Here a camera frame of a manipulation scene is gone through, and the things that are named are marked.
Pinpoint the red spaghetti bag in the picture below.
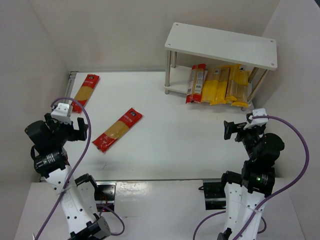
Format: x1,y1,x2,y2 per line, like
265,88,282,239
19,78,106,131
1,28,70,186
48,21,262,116
92,108,143,153
71,74,100,114

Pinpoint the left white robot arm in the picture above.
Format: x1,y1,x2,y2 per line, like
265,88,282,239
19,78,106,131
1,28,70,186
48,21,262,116
24,113,111,240

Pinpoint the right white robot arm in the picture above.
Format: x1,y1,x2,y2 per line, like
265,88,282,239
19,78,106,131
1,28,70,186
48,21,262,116
217,121,285,240

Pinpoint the yellow pasta bag far right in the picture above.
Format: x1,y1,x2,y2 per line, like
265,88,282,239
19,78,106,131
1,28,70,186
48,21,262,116
231,70,250,108

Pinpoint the yellow pasta bag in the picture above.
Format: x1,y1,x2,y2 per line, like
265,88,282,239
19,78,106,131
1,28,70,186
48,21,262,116
201,67,222,105
225,64,241,104
210,65,231,105
231,70,250,108

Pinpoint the yellow pasta bag left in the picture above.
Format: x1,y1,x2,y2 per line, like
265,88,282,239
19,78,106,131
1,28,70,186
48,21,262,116
201,67,222,105

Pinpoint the yellow pasta bag middle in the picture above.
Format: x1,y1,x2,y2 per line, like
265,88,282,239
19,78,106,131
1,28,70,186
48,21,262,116
210,65,231,105

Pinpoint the red pasta bag on shelf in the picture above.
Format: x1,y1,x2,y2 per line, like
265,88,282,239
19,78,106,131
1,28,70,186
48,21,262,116
185,63,206,104

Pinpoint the white two-tier shelf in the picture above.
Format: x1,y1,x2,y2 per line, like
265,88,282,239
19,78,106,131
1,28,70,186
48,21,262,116
164,22,278,108

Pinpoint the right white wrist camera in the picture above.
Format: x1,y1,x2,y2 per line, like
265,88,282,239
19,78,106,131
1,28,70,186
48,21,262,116
243,108,268,130

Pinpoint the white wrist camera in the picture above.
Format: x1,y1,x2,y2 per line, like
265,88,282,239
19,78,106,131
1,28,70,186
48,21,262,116
50,103,73,125
243,108,268,130

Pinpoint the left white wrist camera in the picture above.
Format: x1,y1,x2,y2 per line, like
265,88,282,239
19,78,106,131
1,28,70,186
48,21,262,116
50,103,73,125

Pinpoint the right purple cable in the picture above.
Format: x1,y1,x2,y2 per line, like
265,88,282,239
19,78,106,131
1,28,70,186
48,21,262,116
192,115,310,240

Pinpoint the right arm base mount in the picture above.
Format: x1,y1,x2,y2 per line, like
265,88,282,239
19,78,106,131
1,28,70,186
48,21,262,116
198,178,226,211

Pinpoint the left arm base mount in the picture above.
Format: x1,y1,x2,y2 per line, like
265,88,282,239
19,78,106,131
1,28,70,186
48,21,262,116
94,181,117,213

